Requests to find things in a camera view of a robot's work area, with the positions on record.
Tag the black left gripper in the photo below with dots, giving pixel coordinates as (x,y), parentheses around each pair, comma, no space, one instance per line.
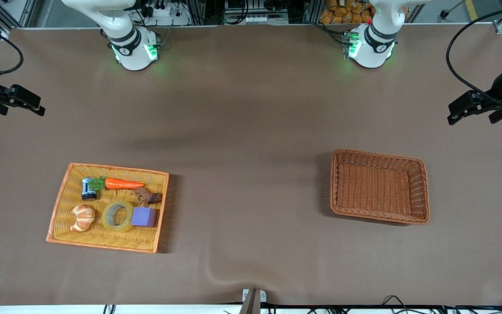
(500,86)

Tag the yellowish clear packing tape roll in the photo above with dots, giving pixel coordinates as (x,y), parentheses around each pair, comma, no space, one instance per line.
(108,222)

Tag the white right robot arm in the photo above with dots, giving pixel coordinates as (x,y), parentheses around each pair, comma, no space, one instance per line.
(131,52)

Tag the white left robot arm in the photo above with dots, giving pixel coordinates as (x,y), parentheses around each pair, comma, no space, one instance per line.
(371,48)

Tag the brown wicker basket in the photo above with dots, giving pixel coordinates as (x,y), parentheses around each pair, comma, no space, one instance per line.
(377,187)

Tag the orange toy carrot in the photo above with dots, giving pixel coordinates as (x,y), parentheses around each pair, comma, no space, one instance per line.
(122,184)

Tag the toy croissant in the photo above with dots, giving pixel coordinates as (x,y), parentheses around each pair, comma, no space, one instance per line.
(83,217)

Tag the brown toy chunk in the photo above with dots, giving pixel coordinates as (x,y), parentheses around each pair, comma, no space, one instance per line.
(146,196)

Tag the yellow orange-rimmed wicker tray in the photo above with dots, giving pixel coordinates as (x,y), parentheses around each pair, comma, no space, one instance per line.
(103,237)

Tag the pile of toy breads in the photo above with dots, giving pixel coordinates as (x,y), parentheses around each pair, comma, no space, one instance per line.
(342,12)

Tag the purple foam cube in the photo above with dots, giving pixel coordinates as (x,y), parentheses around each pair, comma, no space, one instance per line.
(144,217)

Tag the white power strip with plugs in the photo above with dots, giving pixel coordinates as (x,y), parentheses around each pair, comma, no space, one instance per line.
(168,15)

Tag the small white power strip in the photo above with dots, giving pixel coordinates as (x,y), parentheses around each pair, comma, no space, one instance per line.
(259,19)

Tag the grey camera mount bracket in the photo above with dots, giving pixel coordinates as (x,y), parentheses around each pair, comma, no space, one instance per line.
(253,301)

